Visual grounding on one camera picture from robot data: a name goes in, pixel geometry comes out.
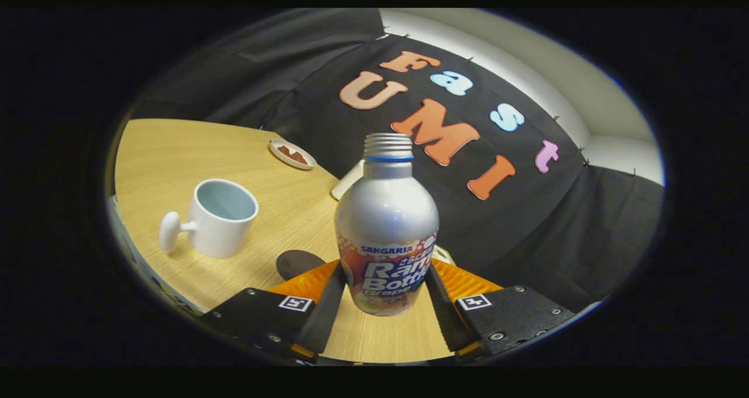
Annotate wooden table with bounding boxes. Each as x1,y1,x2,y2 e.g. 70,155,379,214
111,118,454,363

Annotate dark round coaster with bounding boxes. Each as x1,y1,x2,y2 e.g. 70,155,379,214
276,249,327,282

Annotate white toaster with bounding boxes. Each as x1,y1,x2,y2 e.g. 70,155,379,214
331,160,365,201

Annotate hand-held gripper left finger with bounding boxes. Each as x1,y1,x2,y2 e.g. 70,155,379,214
202,259,347,363

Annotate white round plate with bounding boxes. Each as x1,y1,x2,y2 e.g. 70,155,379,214
269,139,318,171

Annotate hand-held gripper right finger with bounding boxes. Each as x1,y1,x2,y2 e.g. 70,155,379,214
424,258,577,361

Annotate white cup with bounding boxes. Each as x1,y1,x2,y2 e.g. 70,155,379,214
159,179,259,259

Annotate silver juice bottle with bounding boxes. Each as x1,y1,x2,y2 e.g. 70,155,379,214
334,133,440,317

